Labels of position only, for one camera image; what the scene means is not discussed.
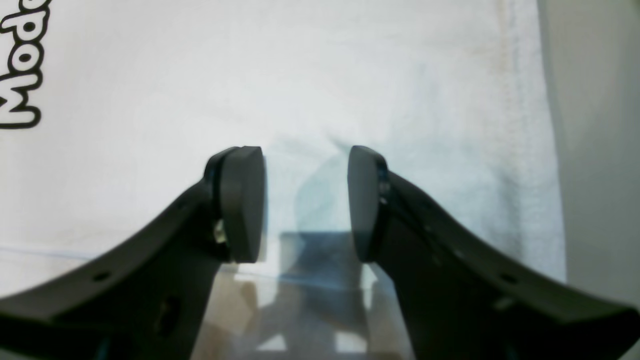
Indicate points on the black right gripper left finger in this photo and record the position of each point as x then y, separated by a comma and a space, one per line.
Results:
146, 299

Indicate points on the white printed t-shirt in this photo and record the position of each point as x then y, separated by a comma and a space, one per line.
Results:
111, 108

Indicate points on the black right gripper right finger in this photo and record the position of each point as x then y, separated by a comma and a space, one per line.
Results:
460, 298

